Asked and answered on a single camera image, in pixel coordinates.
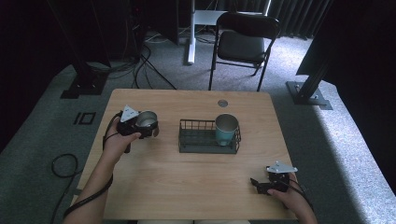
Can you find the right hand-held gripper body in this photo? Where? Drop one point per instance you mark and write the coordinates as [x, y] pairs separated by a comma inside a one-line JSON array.
[[278, 182]]

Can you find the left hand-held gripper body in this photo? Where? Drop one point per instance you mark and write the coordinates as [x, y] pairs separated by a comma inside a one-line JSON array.
[[129, 127]]

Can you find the silver metal cup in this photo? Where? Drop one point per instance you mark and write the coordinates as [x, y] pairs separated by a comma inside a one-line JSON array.
[[146, 118]]

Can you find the teal metal cup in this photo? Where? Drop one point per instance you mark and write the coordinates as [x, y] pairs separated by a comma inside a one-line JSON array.
[[225, 135]]

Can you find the person's right hand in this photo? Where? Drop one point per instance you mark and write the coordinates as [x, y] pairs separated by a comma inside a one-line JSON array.
[[294, 199]]

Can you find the person's left hand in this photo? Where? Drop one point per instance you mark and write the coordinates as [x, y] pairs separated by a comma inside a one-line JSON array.
[[115, 146]]

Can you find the black metal stand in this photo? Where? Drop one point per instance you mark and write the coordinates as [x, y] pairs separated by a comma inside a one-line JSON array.
[[308, 93], [85, 84]]

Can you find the round grey table grommet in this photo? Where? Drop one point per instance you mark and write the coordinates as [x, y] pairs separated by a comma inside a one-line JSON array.
[[223, 103]]

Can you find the dark cabinet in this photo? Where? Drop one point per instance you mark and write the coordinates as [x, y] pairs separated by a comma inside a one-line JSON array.
[[168, 21]]

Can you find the black folding chair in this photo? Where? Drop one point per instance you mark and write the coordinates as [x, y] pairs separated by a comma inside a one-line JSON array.
[[241, 46]]

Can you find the dark curtain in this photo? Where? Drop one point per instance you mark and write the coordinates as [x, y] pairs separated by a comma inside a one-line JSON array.
[[295, 17]]

